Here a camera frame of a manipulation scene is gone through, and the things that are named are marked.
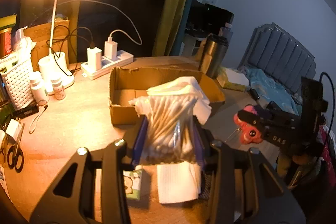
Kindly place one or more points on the white perforated plastic basket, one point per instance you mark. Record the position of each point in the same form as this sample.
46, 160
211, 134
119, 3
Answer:
17, 84

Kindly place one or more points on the red tin can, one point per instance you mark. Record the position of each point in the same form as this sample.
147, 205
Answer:
5, 42

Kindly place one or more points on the white charger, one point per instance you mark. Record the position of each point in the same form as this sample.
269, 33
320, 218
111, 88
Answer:
110, 49
94, 58

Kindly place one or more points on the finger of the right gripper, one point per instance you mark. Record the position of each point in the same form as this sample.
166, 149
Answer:
258, 115
256, 125

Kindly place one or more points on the clear plastic water bottle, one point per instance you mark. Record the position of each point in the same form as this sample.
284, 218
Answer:
226, 32

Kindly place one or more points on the open cardboard box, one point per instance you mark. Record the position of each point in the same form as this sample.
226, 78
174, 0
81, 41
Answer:
128, 84

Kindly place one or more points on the orange label small bottle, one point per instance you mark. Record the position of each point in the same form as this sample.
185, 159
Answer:
58, 89

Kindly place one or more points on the small cartoon tissue pack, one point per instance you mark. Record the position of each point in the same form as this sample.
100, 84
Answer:
132, 183

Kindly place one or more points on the bag of cotton swabs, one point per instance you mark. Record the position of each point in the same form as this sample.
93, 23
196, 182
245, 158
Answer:
169, 137

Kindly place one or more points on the black scissors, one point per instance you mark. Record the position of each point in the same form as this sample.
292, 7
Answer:
15, 157

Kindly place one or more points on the white power strip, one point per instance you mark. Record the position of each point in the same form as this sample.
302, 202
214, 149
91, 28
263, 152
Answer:
123, 58

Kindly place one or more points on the white towel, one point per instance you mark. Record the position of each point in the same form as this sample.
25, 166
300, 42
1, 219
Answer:
178, 182

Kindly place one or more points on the yellow curtain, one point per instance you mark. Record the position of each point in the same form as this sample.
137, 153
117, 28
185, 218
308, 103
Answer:
168, 27

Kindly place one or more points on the black monitor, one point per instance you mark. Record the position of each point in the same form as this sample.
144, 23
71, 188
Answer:
205, 19

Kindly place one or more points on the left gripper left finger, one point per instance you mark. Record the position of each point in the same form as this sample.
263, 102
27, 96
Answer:
70, 197

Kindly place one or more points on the white charger left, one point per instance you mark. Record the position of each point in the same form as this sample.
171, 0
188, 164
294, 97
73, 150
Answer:
94, 58

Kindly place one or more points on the black car key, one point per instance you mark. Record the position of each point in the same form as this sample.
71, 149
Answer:
253, 94

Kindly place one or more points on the brown cardboard box behind lamp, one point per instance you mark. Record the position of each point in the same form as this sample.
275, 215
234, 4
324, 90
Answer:
41, 33

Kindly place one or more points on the stainless steel tumbler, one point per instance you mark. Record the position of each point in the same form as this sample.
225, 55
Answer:
213, 54

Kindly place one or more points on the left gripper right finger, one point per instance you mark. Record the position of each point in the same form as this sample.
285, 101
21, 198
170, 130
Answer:
244, 186

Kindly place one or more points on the blue patterned bedding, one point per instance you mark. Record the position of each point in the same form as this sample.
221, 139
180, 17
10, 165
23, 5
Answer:
269, 89

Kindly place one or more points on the pink plush toy keychain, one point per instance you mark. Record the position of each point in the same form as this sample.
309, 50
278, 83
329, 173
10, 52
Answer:
246, 139

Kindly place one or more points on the grey padded headboard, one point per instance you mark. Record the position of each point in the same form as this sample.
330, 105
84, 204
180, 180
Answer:
280, 56

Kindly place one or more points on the small white pill bottle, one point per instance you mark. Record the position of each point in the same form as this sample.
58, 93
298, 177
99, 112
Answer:
38, 88

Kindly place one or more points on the grey dotted glove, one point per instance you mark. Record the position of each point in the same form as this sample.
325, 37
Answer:
206, 180

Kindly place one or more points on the yellow tissue pack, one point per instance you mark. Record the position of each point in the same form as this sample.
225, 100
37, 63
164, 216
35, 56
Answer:
232, 79

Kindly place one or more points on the white charger right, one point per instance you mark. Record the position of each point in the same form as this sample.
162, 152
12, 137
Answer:
110, 49

